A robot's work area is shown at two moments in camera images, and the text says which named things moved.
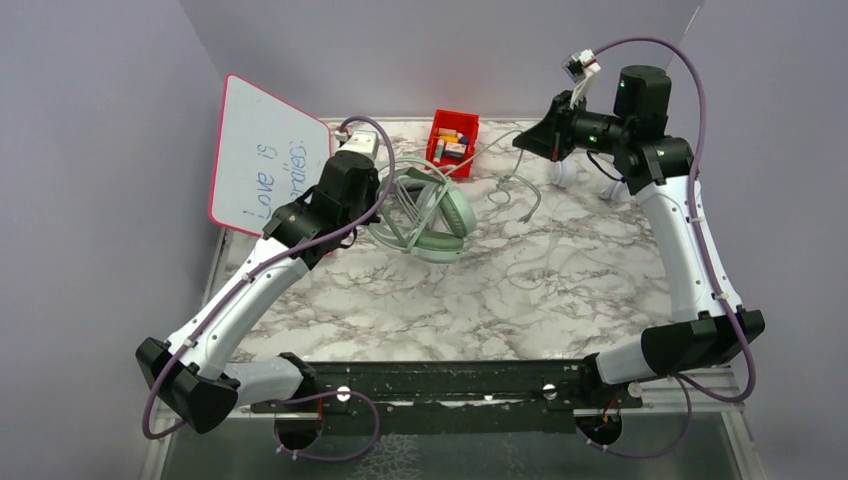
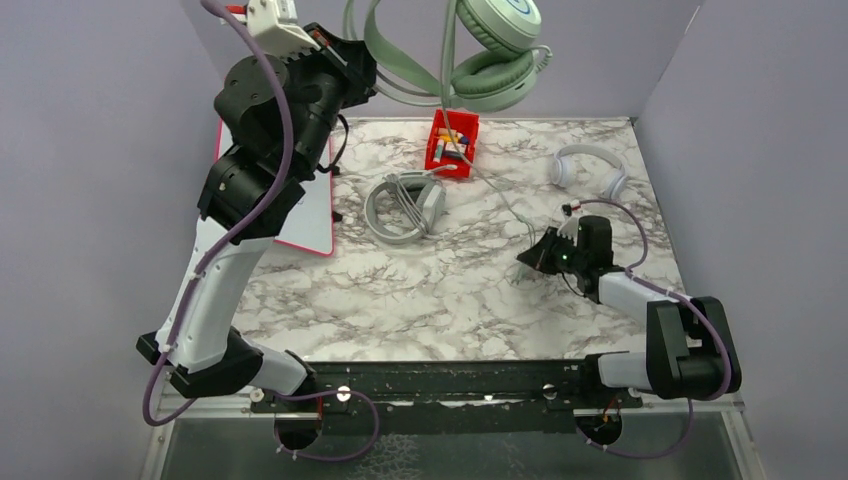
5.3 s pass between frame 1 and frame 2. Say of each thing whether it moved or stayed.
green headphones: moved
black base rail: stayed
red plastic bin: stayed
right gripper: moved
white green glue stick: stayed
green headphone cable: moved
